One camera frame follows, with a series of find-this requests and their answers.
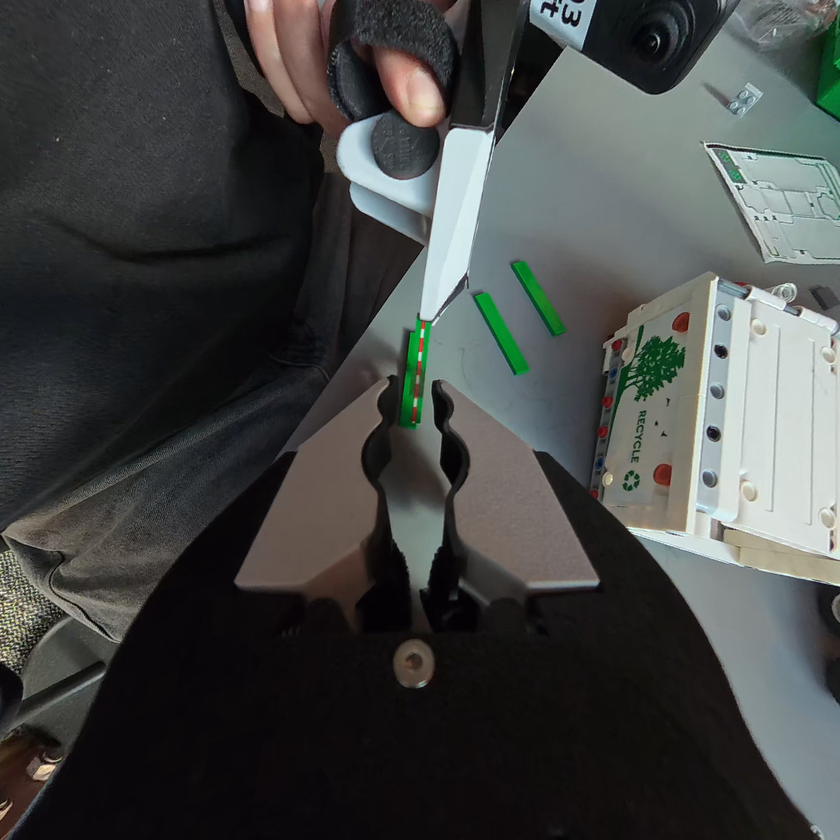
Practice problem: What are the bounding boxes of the dark grey pants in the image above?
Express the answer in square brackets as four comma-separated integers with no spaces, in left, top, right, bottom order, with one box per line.
[0,164,429,645]

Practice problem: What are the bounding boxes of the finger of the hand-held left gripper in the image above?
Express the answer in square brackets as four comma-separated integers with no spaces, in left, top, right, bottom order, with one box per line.
[419,125,497,324]

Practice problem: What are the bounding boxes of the person's left hand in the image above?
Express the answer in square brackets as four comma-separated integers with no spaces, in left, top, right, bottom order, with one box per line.
[243,0,450,130]

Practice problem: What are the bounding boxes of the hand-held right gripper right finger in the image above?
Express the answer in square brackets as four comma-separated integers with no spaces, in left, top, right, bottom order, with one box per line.
[420,379,601,634]

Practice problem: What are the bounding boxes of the green lego tile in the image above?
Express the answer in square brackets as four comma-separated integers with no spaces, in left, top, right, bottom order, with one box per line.
[472,292,530,377]
[398,314,436,431]
[511,260,567,339]

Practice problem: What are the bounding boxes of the black sweater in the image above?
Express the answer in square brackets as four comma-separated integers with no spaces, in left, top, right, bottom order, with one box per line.
[0,0,345,534]

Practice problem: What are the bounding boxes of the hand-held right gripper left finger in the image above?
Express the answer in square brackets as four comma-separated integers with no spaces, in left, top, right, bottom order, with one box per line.
[235,375,414,634]

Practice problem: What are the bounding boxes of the clear plastic bag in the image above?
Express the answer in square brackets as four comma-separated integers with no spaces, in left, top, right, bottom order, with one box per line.
[738,0,840,51]

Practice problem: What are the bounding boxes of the white lego garbage truck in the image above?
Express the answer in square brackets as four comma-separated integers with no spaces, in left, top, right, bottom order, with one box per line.
[591,270,840,586]

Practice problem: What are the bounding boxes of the lego sticker sheet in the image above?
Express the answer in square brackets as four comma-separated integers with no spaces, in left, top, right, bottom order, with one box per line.
[703,140,840,265]

